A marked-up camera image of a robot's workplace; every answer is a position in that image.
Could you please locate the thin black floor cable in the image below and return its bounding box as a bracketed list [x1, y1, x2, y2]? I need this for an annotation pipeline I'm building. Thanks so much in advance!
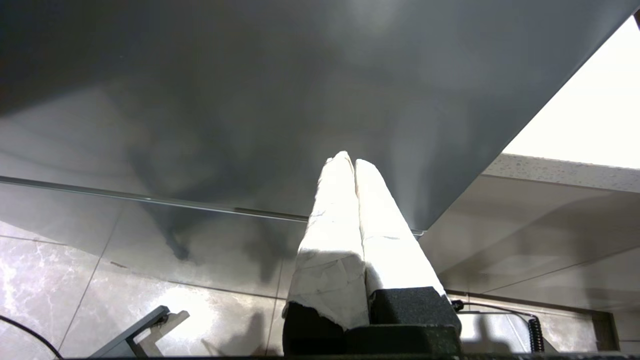
[0, 314, 64, 360]

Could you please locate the left gripper tissue-wrapped right finger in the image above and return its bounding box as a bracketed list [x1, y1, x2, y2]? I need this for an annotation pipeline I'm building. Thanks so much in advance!
[354, 159, 463, 335]

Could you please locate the beige base cabinet front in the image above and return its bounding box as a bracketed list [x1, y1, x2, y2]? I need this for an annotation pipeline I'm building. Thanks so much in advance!
[419, 175, 640, 313]

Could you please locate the left gripper tissue-wrapped left finger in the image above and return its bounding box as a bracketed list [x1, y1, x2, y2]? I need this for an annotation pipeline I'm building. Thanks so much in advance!
[281, 151, 372, 357]

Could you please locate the black coiled cable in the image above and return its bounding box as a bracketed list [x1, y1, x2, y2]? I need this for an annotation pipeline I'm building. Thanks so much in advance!
[450, 298, 547, 354]

